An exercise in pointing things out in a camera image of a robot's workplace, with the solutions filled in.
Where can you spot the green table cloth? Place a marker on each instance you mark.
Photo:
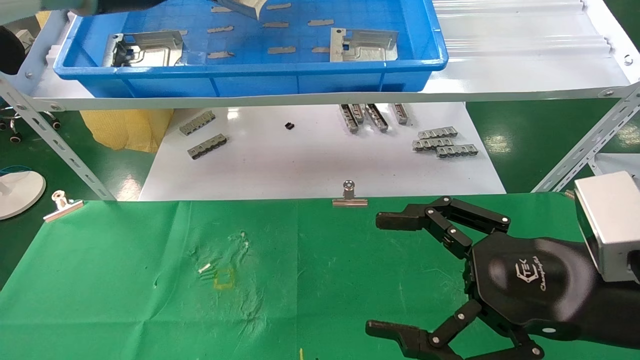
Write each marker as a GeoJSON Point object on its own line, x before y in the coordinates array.
{"type": "Point", "coordinates": [310, 270]}

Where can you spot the black chair back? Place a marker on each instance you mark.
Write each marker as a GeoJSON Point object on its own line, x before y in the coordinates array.
{"type": "Point", "coordinates": [10, 50]}

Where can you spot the white shelf board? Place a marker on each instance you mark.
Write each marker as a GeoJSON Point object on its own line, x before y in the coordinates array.
{"type": "Point", "coordinates": [500, 75]}

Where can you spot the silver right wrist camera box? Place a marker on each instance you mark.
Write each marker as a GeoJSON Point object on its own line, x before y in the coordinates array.
{"type": "Point", "coordinates": [610, 225]}

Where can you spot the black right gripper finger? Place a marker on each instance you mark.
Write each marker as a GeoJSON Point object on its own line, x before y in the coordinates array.
{"type": "Point", "coordinates": [400, 335]}
{"type": "Point", "coordinates": [400, 221]}

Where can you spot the perforated white rack strut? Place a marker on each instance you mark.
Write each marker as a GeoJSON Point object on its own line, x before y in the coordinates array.
{"type": "Point", "coordinates": [60, 145]}
{"type": "Point", "coordinates": [585, 142]}

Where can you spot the black office chair base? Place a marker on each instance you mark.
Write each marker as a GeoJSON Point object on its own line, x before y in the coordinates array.
{"type": "Point", "coordinates": [15, 136]}

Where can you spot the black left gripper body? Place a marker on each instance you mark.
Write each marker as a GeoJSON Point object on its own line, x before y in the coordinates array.
{"type": "Point", "coordinates": [130, 5]}

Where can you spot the small white scrap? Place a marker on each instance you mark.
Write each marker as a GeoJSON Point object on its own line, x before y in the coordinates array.
{"type": "Point", "coordinates": [205, 268]}

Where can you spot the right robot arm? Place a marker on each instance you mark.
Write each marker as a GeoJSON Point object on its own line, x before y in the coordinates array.
{"type": "Point", "coordinates": [617, 312]}

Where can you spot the yellow mesh bag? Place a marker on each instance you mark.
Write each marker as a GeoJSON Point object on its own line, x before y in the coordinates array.
{"type": "Point", "coordinates": [44, 19]}
{"type": "Point", "coordinates": [125, 130]}

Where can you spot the grey slotted metal strip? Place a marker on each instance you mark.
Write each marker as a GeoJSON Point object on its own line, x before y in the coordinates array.
{"type": "Point", "coordinates": [457, 151]}
{"type": "Point", "coordinates": [377, 118]}
{"type": "Point", "coordinates": [430, 145]}
{"type": "Point", "coordinates": [207, 147]}
{"type": "Point", "coordinates": [438, 133]}
{"type": "Point", "coordinates": [401, 114]}
{"type": "Point", "coordinates": [348, 120]}
{"type": "Point", "coordinates": [358, 112]}
{"type": "Point", "coordinates": [198, 123]}

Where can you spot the translucent corrugated plastic sheet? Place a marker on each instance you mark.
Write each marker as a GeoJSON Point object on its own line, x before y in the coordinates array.
{"type": "Point", "coordinates": [510, 30]}

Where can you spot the small grey box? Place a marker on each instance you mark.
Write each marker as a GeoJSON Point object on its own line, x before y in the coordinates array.
{"type": "Point", "coordinates": [25, 40]}

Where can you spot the blue plastic tray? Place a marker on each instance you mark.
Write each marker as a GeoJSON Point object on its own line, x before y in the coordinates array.
{"type": "Point", "coordinates": [250, 80]}

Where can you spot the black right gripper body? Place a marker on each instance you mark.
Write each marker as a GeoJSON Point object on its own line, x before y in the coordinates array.
{"type": "Point", "coordinates": [530, 280]}

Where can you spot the white round stand base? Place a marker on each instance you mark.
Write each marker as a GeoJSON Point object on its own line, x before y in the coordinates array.
{"type": "Point", "coordinates": [20, 192]}

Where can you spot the white panel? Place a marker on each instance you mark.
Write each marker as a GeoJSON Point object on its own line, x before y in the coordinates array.
{"type": "Point", "coordinates": [617, 165]}

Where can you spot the bent sheet metal bracket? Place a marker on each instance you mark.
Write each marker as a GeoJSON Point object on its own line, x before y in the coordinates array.
{"type": "Point", "coordinates": [245, 6]}
{"type": "Point", "coordinates": [150, 52]}
{"type": "Point", "coordinates": [367, 47]}

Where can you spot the silver binder clip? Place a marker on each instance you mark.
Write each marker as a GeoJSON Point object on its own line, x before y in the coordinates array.
{"type": "Point", "coordinates": [62, 207]}
{"type": "Point", "coordinates": [349, 202]}

